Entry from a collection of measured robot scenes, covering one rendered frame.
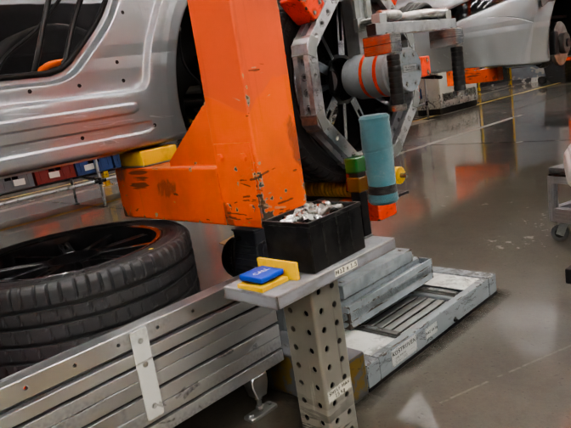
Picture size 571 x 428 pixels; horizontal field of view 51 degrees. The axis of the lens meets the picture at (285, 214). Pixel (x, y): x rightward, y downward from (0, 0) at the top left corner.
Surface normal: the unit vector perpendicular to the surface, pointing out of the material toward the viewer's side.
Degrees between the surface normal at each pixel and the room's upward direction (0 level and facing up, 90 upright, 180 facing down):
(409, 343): 90
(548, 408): 0
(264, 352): 90
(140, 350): 90
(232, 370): 90
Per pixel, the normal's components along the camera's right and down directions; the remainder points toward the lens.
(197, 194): -0.69, 0.26
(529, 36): 0.25, 0.31
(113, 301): 0.54, 0.10
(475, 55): -0.29, 0.53
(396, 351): 0.71, 0.04
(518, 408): -0.14, -0.97
